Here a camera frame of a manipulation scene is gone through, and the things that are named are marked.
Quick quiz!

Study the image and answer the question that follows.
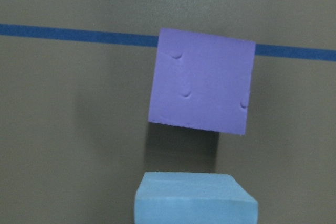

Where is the light blue foam block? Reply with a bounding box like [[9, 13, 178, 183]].
[[134, 172, 258, 223]]

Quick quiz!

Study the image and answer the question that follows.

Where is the purple foam block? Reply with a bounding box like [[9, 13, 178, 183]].
[[148, 28, 256, 135]]

